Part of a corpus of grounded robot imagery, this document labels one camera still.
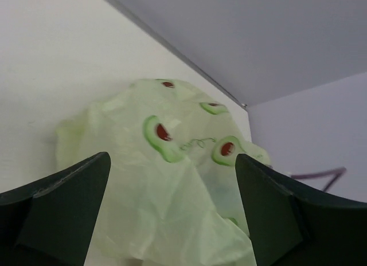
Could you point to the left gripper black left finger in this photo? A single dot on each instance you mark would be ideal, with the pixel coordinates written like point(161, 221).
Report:
point(51, 221)

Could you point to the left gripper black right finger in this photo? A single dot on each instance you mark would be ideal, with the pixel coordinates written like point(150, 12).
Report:
point(291, 223)

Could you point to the green avocado-print plastic bag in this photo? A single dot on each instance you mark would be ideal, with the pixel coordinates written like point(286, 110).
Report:
point(172, 196)

